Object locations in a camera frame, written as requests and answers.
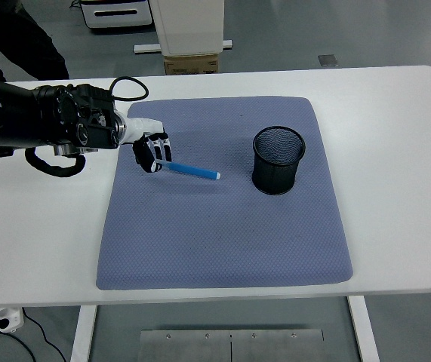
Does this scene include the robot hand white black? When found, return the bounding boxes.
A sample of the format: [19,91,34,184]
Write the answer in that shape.
[122,117,174,174]

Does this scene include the blue marker pen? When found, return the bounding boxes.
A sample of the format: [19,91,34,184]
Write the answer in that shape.
[155,158,223,181]

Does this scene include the black mesh pen holder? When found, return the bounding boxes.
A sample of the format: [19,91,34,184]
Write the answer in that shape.
[251,125,307,196]

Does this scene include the white floor foot bar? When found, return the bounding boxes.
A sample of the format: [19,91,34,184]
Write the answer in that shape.
[134,38,235,54]

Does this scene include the cardboard box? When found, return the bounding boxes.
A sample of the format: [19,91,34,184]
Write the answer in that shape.
[163,52,220,75]

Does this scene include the white unit with black slot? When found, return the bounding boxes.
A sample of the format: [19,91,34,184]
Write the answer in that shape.
[79,0,154,30]

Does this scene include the white cabinet panel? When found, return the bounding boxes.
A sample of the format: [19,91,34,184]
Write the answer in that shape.
[150,0,226,57]

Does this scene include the blue-grey textured mat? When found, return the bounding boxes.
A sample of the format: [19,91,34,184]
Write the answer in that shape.
[96,96,354,290]

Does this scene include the person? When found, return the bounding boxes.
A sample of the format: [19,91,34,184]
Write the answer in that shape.
[0,0,69,81]

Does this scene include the white table leg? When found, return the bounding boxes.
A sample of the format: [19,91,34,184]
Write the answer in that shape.
[69,304,98,362]
[346,296,380,362]

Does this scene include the grey metal plate with screws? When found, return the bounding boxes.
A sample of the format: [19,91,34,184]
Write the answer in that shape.
[138,329,362,362]

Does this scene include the white power strip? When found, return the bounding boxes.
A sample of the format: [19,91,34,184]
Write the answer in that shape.
[0,307,25,333]

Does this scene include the black floor cable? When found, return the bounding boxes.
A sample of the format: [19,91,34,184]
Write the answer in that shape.
[0,311,67,362]

